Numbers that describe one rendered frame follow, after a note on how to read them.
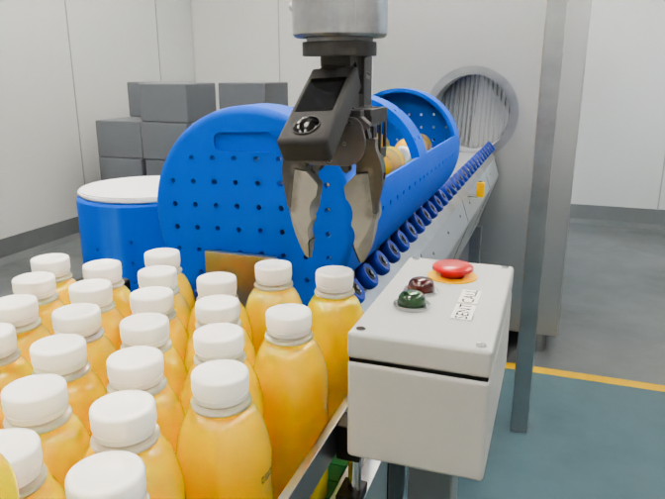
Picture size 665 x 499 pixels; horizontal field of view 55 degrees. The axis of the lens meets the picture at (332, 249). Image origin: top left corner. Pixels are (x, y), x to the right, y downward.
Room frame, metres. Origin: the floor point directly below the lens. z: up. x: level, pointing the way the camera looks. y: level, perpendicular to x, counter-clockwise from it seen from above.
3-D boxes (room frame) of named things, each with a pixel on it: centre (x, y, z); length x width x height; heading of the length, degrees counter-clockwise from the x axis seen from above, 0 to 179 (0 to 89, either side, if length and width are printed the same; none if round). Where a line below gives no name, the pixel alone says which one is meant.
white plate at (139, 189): (1.35, 0.40, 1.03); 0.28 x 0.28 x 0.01
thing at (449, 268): (0.54, -0.11, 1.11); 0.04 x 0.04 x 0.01
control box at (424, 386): (0.49, -0.09, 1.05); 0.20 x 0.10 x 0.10; 161
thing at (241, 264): (0.78, 0.11, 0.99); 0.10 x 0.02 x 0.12; 71
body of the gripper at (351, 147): (0.64, -0.01, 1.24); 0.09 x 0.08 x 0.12; 161
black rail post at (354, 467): (0.50, -0.02, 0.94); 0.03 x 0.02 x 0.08; 161
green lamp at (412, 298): (0.46, -0.06, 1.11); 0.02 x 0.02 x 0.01
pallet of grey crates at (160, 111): (4.81, 1.03, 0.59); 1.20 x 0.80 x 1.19; 70
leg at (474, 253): (2.67, -0.62, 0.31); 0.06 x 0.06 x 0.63; 71
